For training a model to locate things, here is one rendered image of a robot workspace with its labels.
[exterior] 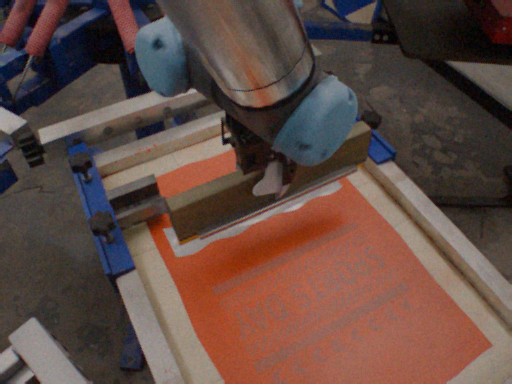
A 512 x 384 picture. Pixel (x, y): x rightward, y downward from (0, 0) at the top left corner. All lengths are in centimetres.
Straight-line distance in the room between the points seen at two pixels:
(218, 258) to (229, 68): 54
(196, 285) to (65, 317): 122
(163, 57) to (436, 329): 60
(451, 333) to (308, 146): 52
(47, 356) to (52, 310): 149
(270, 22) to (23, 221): 210
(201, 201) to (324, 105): 35
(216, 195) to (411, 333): 39
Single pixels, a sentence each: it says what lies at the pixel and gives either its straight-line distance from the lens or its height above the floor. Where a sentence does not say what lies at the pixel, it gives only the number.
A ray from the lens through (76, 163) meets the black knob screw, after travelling 85.
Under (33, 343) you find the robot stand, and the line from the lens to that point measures 48.
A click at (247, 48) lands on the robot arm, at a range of 26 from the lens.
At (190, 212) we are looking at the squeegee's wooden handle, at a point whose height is 112.
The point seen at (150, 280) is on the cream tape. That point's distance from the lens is 78.
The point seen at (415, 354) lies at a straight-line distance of 75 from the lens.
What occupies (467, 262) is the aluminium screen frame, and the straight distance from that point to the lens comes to 82.
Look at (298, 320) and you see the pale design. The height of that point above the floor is 95.
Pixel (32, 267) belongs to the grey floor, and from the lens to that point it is 211.
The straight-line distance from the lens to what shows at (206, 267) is 78.
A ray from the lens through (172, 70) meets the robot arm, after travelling 40.
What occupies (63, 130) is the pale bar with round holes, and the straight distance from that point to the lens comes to 96.
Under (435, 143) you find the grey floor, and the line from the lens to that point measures 258.
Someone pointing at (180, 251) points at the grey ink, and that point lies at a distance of 80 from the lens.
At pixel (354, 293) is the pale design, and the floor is 95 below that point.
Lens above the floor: 162
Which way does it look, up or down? 49 degrees down
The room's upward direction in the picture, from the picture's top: straight up
